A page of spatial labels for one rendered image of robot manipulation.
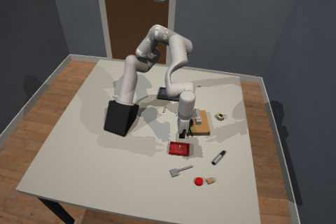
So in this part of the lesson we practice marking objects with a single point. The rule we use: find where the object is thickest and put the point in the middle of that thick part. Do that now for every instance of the red open tray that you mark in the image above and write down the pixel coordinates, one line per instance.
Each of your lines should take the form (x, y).
(174, 148)

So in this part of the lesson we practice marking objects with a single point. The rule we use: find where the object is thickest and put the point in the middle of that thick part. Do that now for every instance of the red button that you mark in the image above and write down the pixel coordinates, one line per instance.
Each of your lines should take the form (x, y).
(198, 181)

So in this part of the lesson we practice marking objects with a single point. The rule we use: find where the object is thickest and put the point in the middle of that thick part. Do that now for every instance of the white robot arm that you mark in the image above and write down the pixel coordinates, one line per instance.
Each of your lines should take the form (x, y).
(146, 56)

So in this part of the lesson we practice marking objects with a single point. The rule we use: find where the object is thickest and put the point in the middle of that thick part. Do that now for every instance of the brown wooden board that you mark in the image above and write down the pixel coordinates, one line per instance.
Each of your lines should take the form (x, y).
(203, 129)

